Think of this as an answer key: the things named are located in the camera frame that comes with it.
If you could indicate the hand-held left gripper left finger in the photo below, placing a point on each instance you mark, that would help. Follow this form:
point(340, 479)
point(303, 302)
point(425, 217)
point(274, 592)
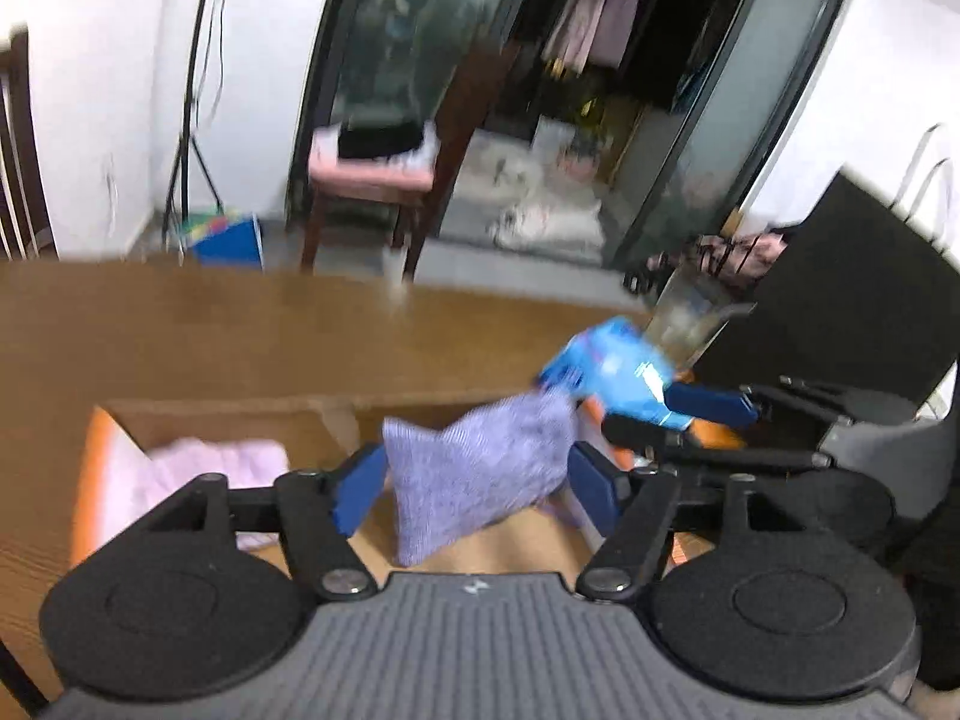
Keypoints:
point(358, 491)

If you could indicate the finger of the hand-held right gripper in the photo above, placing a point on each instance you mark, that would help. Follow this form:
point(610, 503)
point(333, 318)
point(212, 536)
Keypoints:
point(712, 405)
point(712, 457)

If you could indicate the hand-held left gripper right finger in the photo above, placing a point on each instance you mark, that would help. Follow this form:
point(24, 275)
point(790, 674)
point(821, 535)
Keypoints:
point(594, 491)

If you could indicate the blue plastic packet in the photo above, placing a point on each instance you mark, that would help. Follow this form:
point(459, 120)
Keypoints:
point(611, 367)

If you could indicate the purple knitted cloth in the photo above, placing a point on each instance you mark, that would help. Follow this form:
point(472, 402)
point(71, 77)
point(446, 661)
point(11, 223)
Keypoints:
point(480, 465)

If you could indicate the red cardboard box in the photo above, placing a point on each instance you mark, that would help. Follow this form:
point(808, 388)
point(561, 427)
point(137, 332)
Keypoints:
point(247, 420)

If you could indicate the clear measuring cup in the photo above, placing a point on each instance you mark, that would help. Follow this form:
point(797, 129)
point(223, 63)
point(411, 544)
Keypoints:
point(686, 319)

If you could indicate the pink fuzzy cloth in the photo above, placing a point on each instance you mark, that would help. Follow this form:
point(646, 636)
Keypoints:
point(202, 476)

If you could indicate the black monitor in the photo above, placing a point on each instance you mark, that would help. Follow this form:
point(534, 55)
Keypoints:
point(847, 292)

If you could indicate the white floor rug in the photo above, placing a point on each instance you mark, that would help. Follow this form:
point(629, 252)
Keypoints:
point(551, 221)

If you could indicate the colourful blue box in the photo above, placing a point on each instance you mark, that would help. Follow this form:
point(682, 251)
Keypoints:
point(225, 240)

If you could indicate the wooden chair with pink cushion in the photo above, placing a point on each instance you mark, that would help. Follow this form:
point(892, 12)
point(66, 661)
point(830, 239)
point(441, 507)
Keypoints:
point(371, 180)

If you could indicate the black folded clothes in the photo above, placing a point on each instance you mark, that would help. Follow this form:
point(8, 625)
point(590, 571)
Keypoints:
point(379, 139)

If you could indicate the hanging pink clothes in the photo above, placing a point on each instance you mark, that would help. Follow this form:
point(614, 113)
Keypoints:
point(600, 7)

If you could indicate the studio light stand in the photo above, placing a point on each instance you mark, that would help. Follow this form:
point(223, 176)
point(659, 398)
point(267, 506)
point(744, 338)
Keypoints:
point(196, 90)

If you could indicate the dark wooden slatted chair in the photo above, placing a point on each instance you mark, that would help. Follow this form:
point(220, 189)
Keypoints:
point(19, 165)

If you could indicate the black sliding door frame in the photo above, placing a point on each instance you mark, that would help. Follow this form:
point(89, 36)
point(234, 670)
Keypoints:
point(720, 127)

